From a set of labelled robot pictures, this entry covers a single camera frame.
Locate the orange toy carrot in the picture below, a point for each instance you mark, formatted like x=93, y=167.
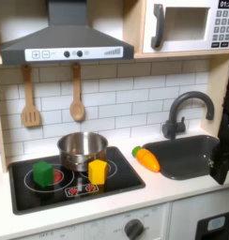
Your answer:
x=148, y=159

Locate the yellow block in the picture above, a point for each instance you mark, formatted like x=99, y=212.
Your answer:
x=97, y=173

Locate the green block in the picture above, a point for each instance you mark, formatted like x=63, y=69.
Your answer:
x=42, y=175

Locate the wooden spoon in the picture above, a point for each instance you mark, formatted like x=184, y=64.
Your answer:
x=77, y=109

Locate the steel pot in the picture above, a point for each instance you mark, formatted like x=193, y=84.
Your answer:
x=82, y=156

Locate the dark grey tap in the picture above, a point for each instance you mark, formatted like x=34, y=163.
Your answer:
x=174, y=112

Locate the black stove cooktop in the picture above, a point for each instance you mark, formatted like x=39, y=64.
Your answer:
x=119, y=181

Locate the dark grey sink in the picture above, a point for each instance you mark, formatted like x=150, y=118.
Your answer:
x=182, y=159

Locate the wooden slotted spatula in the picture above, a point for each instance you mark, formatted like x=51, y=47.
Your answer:
x=30, y=115

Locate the grey range hood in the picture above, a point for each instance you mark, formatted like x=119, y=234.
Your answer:
x=66, y=37

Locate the white toy microwave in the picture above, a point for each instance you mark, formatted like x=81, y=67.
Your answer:
x=188, y=45

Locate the light wood side panel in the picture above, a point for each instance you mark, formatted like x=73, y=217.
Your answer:
x=218, y=93

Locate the grey oven knob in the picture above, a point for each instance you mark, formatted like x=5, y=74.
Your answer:
x=133, y=229

